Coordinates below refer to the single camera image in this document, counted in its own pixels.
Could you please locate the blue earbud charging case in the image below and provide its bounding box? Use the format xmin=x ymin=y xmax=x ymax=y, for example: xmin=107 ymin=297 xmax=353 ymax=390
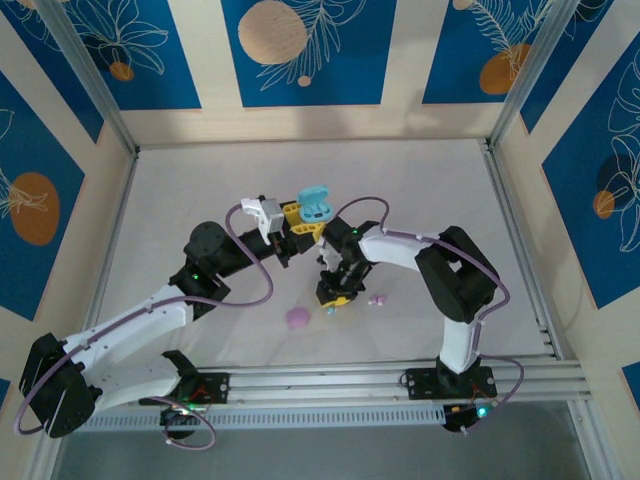
xmin=296 ymin=185 xmax=335 ymax=224

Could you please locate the pink earbud charging case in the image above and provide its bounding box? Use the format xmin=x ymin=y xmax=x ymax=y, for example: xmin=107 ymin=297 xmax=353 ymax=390
xmin=284 ymin=306 xmax=313 ymax=330

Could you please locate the white table cloth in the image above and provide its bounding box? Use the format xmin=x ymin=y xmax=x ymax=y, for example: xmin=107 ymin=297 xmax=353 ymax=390
xmin=74 ymin=139 xmax=559 ymax=371

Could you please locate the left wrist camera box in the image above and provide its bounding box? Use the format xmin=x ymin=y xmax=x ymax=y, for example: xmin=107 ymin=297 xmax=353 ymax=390
xmin=240 ymin=196 xmax=285 ymax=246

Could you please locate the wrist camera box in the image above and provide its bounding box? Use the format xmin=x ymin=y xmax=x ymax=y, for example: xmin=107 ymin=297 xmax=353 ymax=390
xmin=240 ymin=196 xmax=285 ymax=246
xmin=317 ymin=243 xmax=342 ymax=274

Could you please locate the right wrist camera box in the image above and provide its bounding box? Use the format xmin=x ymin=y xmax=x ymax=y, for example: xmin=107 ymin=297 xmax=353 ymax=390
xmin=317 ymin=243 xmax=342 ymax=274

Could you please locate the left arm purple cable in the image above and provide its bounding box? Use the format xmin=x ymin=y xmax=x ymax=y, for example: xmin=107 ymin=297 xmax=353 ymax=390
xmin=14 ymin=202 xmax=275 ymax=450

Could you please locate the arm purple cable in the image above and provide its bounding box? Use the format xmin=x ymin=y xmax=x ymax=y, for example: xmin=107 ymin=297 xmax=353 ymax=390
xmin=14 ymin=202 xmax=275 ymax=450
xmin=329 ymin=197 xmax=526 ymax=411

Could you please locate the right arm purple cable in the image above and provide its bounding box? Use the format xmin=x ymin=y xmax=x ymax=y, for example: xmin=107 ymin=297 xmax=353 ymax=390
xmin=329 ymin=197 xmax=526 ymax=411

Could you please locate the aluminium mounting rail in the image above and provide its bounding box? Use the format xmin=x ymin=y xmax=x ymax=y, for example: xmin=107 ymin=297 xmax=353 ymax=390
xmin=42 ymin=352 xmax=594 ymax=414

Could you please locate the aluminium side rail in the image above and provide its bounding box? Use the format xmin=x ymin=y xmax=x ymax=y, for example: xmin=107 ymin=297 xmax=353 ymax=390
xmin=479 ymin=139 xmax=565 ymax=361
xmin=72 ymin=149 xmax=141 ymax=374

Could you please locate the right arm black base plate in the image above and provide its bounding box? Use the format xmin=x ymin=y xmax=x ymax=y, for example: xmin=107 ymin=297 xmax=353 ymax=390
xmin=398 ymin=367 xmax=500 ymax=401

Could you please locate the grey slotted cable tray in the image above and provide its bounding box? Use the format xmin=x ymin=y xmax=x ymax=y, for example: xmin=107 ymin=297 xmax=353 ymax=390
xmin=84 ymin=403 xmax=447 ymax=434

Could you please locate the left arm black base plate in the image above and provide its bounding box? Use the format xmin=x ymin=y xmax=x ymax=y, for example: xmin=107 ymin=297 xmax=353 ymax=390
xmin=164 ymin=370 xmax=232 ymax=406

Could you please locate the aluminium frame post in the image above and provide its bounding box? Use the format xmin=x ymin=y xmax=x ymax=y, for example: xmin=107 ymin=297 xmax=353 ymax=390
xmin=34 ymin=0 xmax=141 ymax=159
xmin=485 ymin=0 xmax=590 ymax=150

